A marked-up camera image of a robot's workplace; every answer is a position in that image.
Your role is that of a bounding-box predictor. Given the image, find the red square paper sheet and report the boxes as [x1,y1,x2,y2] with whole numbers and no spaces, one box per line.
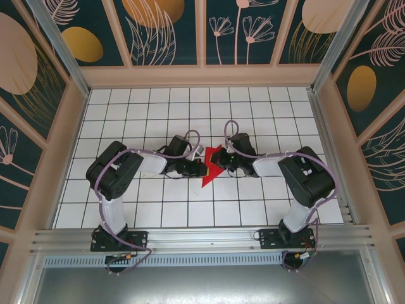
[201,144,226,189]

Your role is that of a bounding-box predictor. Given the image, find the grey metal sheet panel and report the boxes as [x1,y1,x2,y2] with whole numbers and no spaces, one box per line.
[17,265,392,304]

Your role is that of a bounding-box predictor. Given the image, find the small controller board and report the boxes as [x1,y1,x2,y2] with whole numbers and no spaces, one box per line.
[104,252,137,275]
[282,251,318,272]

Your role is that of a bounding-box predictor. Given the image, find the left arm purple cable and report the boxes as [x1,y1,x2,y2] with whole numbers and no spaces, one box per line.
[94,129,203,275]

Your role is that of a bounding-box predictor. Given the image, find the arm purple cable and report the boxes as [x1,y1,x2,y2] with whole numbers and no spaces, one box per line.
[223,119,339,272]
[94,129,203,275]

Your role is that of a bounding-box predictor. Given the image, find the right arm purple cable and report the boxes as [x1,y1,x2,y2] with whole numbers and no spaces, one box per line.
[223,119,339,272]

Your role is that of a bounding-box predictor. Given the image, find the aluminium mounting rail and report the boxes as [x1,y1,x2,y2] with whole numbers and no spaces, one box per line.
[30,224,378,254]

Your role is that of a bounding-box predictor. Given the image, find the aluminium side rail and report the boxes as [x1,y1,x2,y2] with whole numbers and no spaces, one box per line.
[308,90,360,225]

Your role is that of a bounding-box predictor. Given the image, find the grey slotted cable duct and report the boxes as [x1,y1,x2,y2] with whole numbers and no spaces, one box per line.
[42,252,365,267]

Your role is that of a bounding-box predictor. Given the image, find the aluminium corner post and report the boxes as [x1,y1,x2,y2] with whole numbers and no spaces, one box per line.
[309,0,376,93]
[24,0,93,98]

